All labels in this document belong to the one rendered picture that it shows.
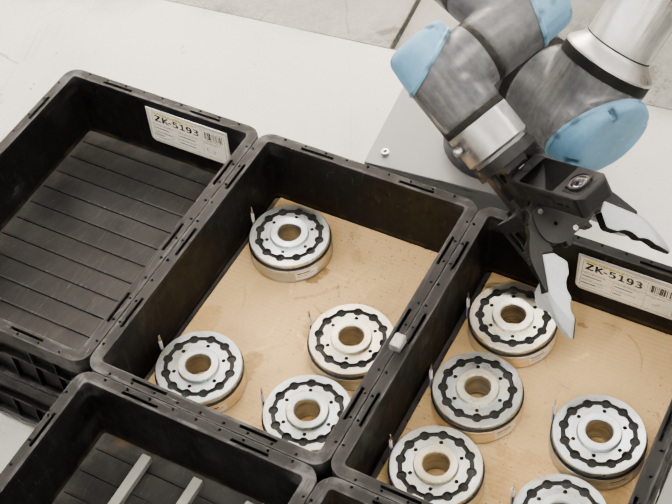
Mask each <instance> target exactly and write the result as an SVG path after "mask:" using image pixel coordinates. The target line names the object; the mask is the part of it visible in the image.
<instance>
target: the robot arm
mask: <svg viewBox="0 0 672 504"><path fill-rule="evenodd" d="M434 1H435V2H436V3H437V4H438V5H440V6H441V7H442V8H443V9H444V10H445V11H447V12H448V13H449V14H450V15H451V16H452V17H453V18H454V19H456V20H457V21H458V22H459V23H460V24H459V25H458V26H456V27H455V28H453V29H452V30H451V29H450V27H447V26H446V25H445V24H444V23H443V22H442V21H439V20H436V21H433V22H431V23H430V24H428V25H427V26H426V27H424V28H423V29H421V30H420V31H419V32H417V33H416V34H415V35H414V36H412V37H411V38H410V39H409V40H408V41H406V42H405V43H404V44H403V45H402V46H401V47H400V48H399V49H398V50H397V51H396V52H395V53H394V54H393V56H392V58H391V61H390V66H391V69H392V70H393V72H394V73H395V75H396V76H397V78H398V80H399V81H400V82H401V84H402V85H403V86H404V88H405V89H406V91H407V92H408V94H409V97H410V98H413V99H414V100H415V102H416V103H417V104H418V105H419V107H420V108H421V109H422V110H423V112H424V113H425V114H426V115H427V117H428V118H429V119H430V120H431V122H432V123H433V124H434V125H435V127H436V128H437V129H438V130H439V132H440V133H441V134H442V135H443V145H444V150H445V153H446V155H447V157H448V159H449V160H450V162H451V163H452V164H453V165H454V166H455V167H456V168H457V169H459V170H460V171H461V172H463V173H465V174H466V175H468V176H471V177H473V178H476V179H479V181H480V182H481V183H482V184H484V183H486V182H488V183H489V185H490V186H491V187H492V189H493V190H494V191H495V192H496V194H497V195H498V196H499V197H500V199H501V200H502V201H503V202H504V204H505V205H506V206H507V207H508V209H509V210H510V211H509V212H507V213H506V214H507V218H506V219H505V220H504V221H502V222H501V223H500V224H499V225H498V227H499V229H500V230H501V231H502V232H503V234H504V235H505V236H506V237H507V239H508V240H509V241H510V242H511V244H512V245H513V246H514V248H515V249H516V250H517V251H518V253H519V254H520V255H521V256H522V258H523V259H524V260H525V261H526V262H527V264H528V266H529V268H530V269H531V271H532V272H533V274H534V275H535V277H536V279H537V280H538V282H539V284H538V286H537V288H536V290H535V301H536V305H537V306H538V308H539V309H542V310H545V311H547V312H549V313H550V314H551V316H552V318H553V320H554V322H555V324H556V325H557V327H558V328H559V329H560V330H561V332H562V333H563V334H564V335H565V336H566V337H567V338H568V339H574V333H575V323H576V319H575V317H574V315H573V312H572V310H571V295H570V294H569V292H568V290H567V285H566V280H567V278H568V275H569V270H568V263H567V261H566V260H564V259H563V258H561V257H559V256H558V255H556V254H554V253H553V251H552V250H553V249H554V247H553V246H555V245H558V244H561V245H562V246H563V247H564V248H566V247H569V246H571V245H572V238H571V236H573V235H574V234H575V233H576V232H577V231H578V230H580V229H581V230H587V229H590V228H591V227H592V224H591V223H590V222H589V221H590V220H592V221H594V222H597V223H598V224H599V227H600V229H601V230H602V231H605V232H608V233H612V234H615V235H619V236H628V237H629V238H630V239H631V240H633V241H641V242H643V243H644V244H646V245H647V246H649V247H650V248H651V249H654V250H657V251H659V252H662V253H665V254H669V252H670V248H669V246H668V245H667V244H666V242H665V241H664V239H663V238H662V237H661V236H660V234H659V233H658V232H657V231H656V230H655V229H654V228H653V227H652V225H651V224H650V223H649V222H647V221H646V220H645V219H644V218H643V217H642V216H641V215H639V214H638V212H637V211H636V210H635V209H634V208H633V207H632V206H630V205H629V204H628V203H627V202H625V201H624V200H623V199H622V198H621V197H619V196H618V195H617V194H615V193H614V192H612V190H611V187H610V185H609V183H608V181H607V178H606V176H605V174H604V173H601V172H598V170H601V169H603V168H605V167H606V166H608V165H611V164H612V163H614V162H616V161H617V160H618V159H620V158H621V157H622V156H624V155H625V154H626V153H627V152H628V151H629V150H630V149H631V148H632V147H633V146H634V145H635V144H636V143H637V142H638V141H639V139H640V138H641V136H642V135H643V133H644V132H645V130H646V128H647V125H648V122H647V121H648V120H649V111H648V109H647V106H646V104H645V103H644V102H642V100H643V98H644V97H645V96H646V94H647V93H648V91H649V90H650V88H651V86H652V80H651V75H650V70H649V68H650V65H651V64H652V62H653V61H654V59H655V58H656V56H657V55H658V53H659V52H660V50H661V49H662V47H663V46H664V44H665V43H666V41H667V40H668V38H669V37H670V35H671V34H672V0H605V2H604V3H603V5H602V7H601V8H600V10H599V11H598V13H597V14H596V16H595V17H594V19H593V21H592V22H591V24H590V25H589V27H588V28H586V29H584V30H580V31H576V32H572V33H570V34H569V35H568V36H567V38H566V39H565V41H564V40H563V39H562V38H560V37H559V36H558V35H557V34H559V33H560V32H561V31H562V30H563V29H564V28H565V27H567V26H568V25H569V24H570V22H571V20H572V16H573V10H572V7H571V2H570V0H434ZM551 158H552V159H551ZM554 159H555V160H554ZM510 233H512V234H513V235H514V236H515V238H516V239H517V240H518V242H519V243H520V244H521V245H522V247H523V248H524V252H522V250H521V249H520V248H519V247H518V245H517V244H516V243H515V241H514V240H513V239H512V238H511V236H510V235H509V234H510Z"/></svg>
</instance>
